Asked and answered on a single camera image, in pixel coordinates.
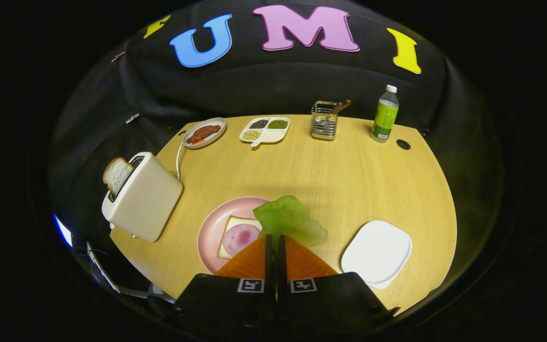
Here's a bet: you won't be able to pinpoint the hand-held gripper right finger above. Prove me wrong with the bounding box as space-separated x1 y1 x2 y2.
276 235 400 336

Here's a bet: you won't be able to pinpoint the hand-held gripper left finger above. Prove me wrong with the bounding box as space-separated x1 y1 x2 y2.
174 234 277 334

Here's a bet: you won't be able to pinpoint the green lettuce leaf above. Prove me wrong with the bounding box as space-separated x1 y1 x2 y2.
253 195 329 248

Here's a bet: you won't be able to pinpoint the toasted bread slice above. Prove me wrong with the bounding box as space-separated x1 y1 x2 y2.
103 157 134 195

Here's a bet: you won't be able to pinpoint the pink ham slice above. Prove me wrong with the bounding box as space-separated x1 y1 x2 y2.
222 224 261 257

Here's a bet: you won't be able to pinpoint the white bread slice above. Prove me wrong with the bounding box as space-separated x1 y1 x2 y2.
217 216 263 260

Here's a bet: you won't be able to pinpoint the pink round plate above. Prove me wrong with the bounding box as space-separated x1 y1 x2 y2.
197 196 274 275

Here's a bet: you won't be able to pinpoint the white square plate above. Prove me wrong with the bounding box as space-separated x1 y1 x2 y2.
341 220 413 289

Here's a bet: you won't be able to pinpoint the white divided tray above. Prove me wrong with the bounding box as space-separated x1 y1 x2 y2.
239 116 291 148

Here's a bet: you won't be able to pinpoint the white oval meat plate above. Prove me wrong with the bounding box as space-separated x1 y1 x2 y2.
182 117 227 150

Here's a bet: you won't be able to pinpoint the white toaster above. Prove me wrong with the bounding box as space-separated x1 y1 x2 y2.
101 152 183 243

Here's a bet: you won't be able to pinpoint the metal mesh utensil holder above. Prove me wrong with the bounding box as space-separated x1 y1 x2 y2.
311 101 339 141

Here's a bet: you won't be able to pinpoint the brown meat pieces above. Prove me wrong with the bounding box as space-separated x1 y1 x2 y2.
186 125 222 144

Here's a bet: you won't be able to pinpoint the green label bottle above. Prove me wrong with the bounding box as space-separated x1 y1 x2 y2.
371 85 400 143

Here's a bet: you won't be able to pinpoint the black backdrop cloth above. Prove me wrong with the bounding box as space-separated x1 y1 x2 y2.
48 0 507 285

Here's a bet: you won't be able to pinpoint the white toaster cable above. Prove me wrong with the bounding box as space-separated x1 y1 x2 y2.
175 142 187 181

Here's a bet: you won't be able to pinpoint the white metal frame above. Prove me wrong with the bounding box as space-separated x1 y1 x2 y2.
86 240 177 304

